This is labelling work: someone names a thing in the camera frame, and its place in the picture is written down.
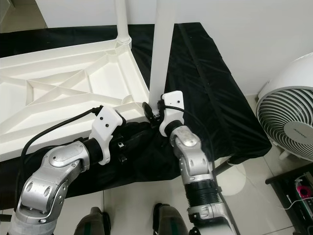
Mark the white plastic children table top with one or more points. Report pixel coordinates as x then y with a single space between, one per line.
68 83

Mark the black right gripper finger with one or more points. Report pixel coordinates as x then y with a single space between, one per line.
149 110

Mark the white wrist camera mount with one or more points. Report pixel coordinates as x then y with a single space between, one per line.
107 125
172 107

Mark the black metal shelf rack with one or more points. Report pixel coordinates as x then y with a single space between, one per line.
286 186

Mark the grey robot left leg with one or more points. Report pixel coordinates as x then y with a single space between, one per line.
92 221

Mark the grey robot leg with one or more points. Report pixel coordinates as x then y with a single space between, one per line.
92 221
172 219

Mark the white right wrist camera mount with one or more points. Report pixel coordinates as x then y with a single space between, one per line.
172 107

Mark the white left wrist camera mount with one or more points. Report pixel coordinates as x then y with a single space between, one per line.
107 125

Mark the black table cloth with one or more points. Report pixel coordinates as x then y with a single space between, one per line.
220 98

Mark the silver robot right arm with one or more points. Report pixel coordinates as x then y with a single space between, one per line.
193 156

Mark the white plastic table leg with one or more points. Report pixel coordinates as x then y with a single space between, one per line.
164 49
122 19

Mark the white pink hair dryer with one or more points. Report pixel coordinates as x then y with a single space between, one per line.
302 188

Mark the white pedestal fan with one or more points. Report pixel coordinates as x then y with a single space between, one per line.
288 107

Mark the grey robot right leg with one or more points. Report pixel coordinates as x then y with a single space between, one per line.
172 219

